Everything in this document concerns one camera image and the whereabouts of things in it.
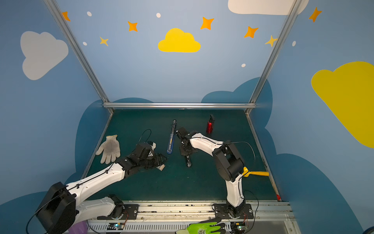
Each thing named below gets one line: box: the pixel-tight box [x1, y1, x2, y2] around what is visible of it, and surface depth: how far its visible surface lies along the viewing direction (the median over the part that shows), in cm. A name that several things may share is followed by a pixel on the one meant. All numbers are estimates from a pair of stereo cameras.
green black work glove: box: [174, 217, 226, 234], surface depth 70 cm
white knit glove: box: [95, 134, 121, 165], surface depth 100 cm
